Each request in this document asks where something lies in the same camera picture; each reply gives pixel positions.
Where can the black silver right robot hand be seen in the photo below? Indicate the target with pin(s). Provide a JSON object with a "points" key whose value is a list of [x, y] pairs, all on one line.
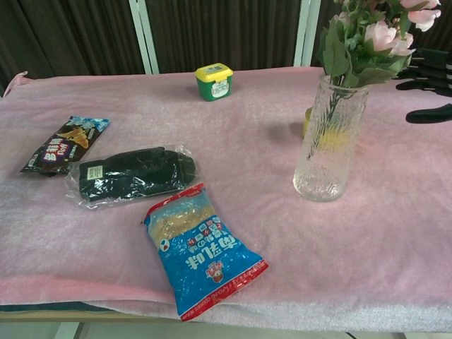
{"points": [[434, 70]]}

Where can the pink artificial rose bouquet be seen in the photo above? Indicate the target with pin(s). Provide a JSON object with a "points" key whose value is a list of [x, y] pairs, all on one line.
{"points": [[374, 35]]}

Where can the clear textured glass vase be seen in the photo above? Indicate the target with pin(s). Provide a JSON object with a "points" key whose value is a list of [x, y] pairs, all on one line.
{"points": [[328, 166]]}

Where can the yellow tape roll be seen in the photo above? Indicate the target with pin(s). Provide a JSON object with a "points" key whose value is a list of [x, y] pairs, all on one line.
{"points": [[306, 123]]}

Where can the pink fleece tablecloth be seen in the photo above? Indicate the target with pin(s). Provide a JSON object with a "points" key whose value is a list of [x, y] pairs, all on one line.
{"points": [[247, 148]]}

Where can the brown folding partition screen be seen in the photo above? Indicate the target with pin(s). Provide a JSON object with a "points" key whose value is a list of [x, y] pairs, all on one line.
{"points": [[226, 31]]}

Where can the green tub with yellow lid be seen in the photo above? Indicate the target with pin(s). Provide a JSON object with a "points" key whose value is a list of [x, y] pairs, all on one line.
{"points": [[213, 83]]}

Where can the blue chips snack bag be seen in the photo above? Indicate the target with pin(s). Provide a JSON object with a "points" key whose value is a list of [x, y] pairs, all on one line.
{"points": [[201, 254]]}

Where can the black gloves in plastic bag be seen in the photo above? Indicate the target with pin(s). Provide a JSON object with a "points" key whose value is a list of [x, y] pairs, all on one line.
{"points": [[134, 174]]}

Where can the dark chocolate cone snack packet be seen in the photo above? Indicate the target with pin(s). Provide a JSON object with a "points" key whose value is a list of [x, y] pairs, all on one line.
{"points": [[67, 144]]}

